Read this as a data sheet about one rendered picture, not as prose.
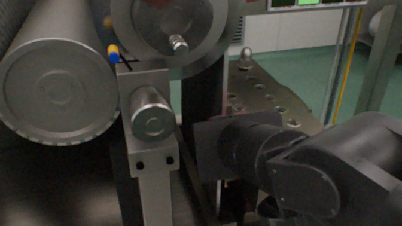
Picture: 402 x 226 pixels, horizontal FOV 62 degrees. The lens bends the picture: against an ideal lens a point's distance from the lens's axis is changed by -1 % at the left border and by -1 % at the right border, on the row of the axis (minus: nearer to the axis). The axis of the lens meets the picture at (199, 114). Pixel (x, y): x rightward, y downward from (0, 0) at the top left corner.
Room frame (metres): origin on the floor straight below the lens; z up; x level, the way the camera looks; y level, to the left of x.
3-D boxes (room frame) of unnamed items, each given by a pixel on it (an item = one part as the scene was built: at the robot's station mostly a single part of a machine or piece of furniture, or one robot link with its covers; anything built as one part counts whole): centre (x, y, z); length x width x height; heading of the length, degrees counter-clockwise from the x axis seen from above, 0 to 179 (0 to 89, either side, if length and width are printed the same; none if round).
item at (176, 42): (0.30, 0.02, 1.23); 0.03 x 0.01 x 0.01; 15
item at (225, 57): (0.47, 0.00, 1.11); 0.23 x 0.01 x 0.18; 15
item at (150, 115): (0.25, 0.04, 1.18); 0.04 x 0.02 x 0.04; 105
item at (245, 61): (0.71, -0.10, 1.05); 0.04 x 0.04 x 0.04
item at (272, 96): (0.54, -0.10, 1.00); 0.40 x 0.16 x 0.06; 15
